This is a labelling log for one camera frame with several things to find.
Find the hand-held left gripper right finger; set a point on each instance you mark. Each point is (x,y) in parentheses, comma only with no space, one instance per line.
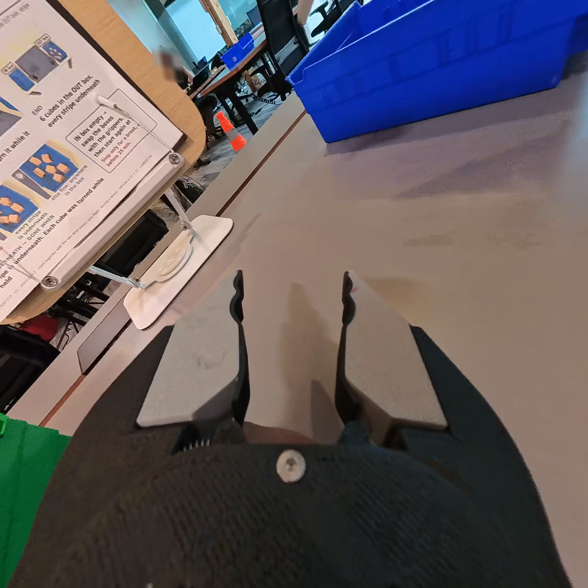
(390,367)

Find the blue plastic bin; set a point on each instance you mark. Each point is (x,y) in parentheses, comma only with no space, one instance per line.
(436,69)

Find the black office chair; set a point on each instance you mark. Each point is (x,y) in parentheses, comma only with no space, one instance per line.
(285,36)

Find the brown background desk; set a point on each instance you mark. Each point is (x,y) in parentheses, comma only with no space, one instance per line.
(229,76)

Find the printed instruction sheet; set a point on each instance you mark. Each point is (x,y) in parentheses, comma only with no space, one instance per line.
(69,138)

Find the green plastic bin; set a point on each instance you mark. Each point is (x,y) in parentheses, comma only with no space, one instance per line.
(27,496)

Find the blue storage crate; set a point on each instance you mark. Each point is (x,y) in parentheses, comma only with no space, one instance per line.
(238,51)

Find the instruction sheet on stand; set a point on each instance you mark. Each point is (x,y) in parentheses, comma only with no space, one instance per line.
(179,115)

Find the orange striped traffic cone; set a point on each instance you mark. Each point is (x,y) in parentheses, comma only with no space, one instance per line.
(232,133)

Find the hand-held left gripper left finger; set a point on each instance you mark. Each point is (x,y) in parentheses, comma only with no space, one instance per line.
(193,367)

